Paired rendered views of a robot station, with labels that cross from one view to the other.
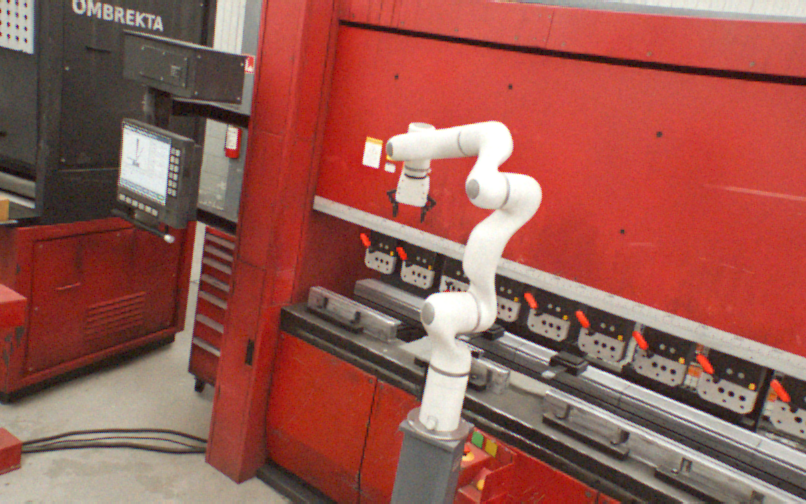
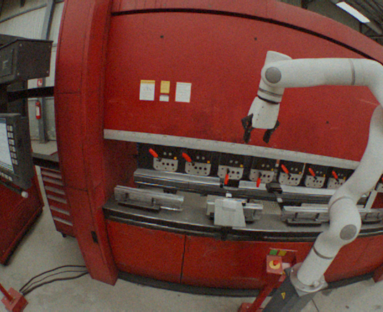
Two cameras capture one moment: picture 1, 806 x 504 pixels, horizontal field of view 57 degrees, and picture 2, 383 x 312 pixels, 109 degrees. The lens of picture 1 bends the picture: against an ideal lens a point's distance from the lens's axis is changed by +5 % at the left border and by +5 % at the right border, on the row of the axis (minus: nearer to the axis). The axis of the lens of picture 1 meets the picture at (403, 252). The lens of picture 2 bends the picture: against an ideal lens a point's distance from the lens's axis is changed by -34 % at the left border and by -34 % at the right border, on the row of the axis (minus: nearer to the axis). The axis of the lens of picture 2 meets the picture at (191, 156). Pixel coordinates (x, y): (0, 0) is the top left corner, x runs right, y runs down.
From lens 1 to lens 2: 194 cm
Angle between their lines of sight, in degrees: 29
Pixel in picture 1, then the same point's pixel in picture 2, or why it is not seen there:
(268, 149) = (70, 105)
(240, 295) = (75, 207)
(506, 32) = (248, 8)
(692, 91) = (345, 54)
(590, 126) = not seen: hidden behind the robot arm
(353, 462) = (176, 270)
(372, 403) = (184, 246)
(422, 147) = (315, 74)
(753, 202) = (367, 106)
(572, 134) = not seen: hidden behind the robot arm
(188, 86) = (13, 70)
